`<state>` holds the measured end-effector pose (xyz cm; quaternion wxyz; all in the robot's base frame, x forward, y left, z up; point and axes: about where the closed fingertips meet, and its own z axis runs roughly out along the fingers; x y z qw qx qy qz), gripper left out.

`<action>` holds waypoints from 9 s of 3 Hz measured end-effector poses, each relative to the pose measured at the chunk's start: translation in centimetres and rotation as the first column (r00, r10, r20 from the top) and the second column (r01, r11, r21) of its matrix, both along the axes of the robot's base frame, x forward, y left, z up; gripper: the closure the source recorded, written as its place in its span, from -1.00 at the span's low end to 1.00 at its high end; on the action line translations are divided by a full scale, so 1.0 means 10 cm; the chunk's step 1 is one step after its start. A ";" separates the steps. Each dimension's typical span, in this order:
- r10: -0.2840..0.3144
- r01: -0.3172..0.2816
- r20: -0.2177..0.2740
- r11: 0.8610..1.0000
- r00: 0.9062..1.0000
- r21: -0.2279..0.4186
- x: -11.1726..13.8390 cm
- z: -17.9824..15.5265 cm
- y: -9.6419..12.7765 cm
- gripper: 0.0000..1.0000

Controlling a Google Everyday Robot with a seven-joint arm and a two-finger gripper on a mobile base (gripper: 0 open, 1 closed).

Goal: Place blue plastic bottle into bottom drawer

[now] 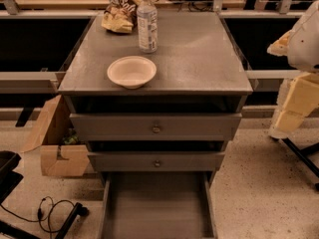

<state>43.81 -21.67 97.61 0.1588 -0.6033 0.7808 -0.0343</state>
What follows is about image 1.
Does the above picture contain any black stand leg right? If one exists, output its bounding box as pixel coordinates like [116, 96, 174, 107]
[271, 137, 319, 178]

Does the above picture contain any top grey drawer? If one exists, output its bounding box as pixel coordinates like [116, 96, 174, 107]
[70, 114, 241, 141]

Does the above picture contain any cardboard box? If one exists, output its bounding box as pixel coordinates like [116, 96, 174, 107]
[21, 95, 89, 177]

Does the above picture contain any grey drawer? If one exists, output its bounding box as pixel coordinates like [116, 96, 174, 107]
[98, 172, 217, 239]
[70, 114, 241, 141]
[88, 151, 224, 172]

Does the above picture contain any bottom grey drawer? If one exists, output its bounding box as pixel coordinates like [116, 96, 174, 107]
[98, 172, 217, 239]

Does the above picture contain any clear plastic water bottle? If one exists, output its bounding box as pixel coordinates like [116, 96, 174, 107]
[137, 0, 158, 53]

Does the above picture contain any black cable on floor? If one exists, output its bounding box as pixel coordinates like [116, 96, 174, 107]
[0, 195, 78, 234]

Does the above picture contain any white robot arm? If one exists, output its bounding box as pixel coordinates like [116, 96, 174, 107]
[267, 1, 319, 138]

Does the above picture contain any middle grey drawer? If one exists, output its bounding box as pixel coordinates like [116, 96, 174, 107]
[88, 151, 224, 172]

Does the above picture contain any black chair base leg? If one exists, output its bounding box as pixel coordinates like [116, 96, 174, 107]
[55, 202, 89, 239]

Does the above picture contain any crumpled chip bag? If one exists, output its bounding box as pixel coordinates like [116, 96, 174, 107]
[102, 0, 139, 34]

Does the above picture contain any white paper bowl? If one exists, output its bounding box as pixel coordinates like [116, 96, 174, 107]
[107, 56, 157, 89]

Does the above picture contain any grey drawer cabinet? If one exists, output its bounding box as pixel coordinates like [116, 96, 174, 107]
[57, 11, 254, 174]

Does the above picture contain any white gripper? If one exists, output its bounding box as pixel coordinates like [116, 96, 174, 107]
[268, 73, 319, 138]

